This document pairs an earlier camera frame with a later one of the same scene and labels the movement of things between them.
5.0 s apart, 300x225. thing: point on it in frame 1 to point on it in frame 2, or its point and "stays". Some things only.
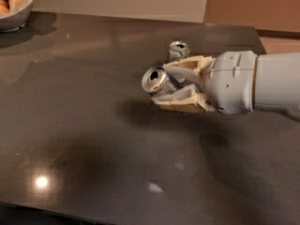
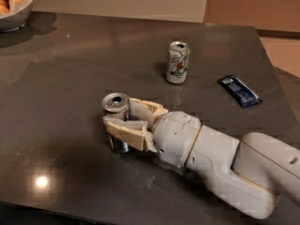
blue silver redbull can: (157, 80) to (116, 105)
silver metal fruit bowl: (19, 19) stays
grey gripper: (232, 82) to (175, 137)
